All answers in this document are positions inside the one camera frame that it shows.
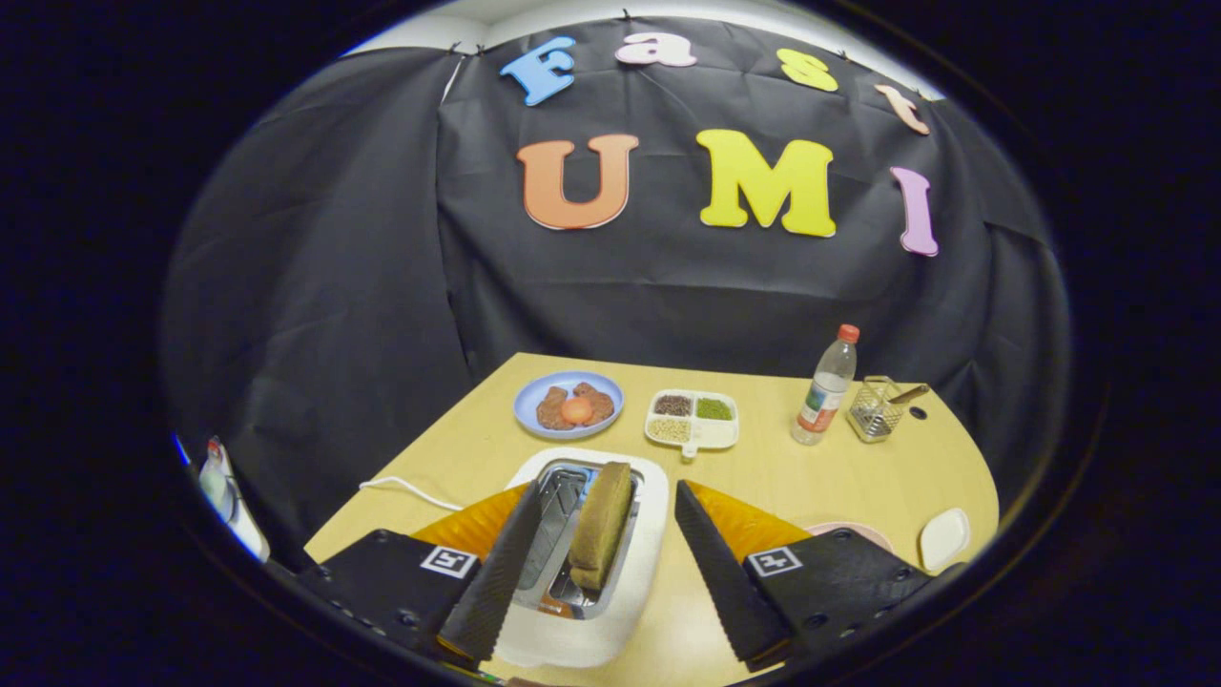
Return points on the round orange tomato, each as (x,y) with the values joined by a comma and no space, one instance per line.
(577,410)

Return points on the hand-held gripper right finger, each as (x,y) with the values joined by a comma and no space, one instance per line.
(725,582)

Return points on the blue round plate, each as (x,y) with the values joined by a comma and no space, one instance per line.
(525,405)

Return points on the white and blue object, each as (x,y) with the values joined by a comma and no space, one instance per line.
(229,506)

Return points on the white toaster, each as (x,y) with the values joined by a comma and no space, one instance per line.
(620,630)

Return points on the brown toasted bread slice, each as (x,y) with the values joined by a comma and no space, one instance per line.
(601,525)

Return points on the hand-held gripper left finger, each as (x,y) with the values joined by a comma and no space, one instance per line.
(501,572)

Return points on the clear plastic water bottle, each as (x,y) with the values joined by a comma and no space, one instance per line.
(822,396)

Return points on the pink round plate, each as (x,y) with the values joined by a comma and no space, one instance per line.
(858,528)

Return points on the white square plate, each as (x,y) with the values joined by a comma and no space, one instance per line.
(944,539)

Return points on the brown meat piece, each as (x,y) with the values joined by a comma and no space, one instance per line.
(549,410)
(601,401)

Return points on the white divided tray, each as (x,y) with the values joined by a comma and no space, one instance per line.
(715,434)

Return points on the black backdrop cloth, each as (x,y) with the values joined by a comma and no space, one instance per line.
(668,296)

